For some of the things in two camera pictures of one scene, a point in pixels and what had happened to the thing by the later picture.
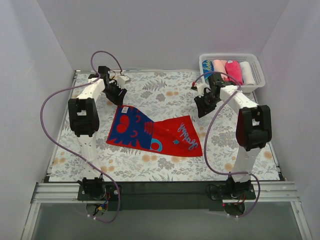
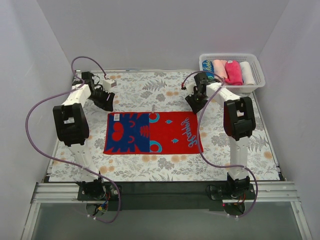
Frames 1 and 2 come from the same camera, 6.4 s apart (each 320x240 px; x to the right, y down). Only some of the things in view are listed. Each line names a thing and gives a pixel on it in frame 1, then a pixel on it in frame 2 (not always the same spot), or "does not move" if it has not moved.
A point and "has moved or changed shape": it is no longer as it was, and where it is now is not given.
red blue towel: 129,127 has moved or changed shape
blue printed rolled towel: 207,66 does not move
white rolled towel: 247,74 does not move
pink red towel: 233,67 does not move
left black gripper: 114,90 -> 100,97
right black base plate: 220,192 does not move
